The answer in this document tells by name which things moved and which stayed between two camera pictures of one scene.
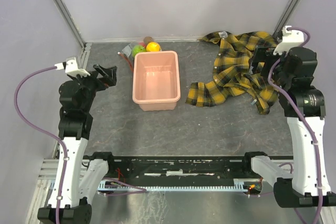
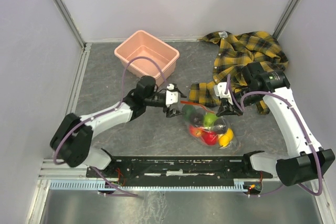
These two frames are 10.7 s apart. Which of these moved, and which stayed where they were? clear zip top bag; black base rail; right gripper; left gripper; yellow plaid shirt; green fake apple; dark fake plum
Moved: clear zip top bag; left gripper; green fake apple; dark fake plum; right gripper
Stayed: yellow plaid shirt; black base rail
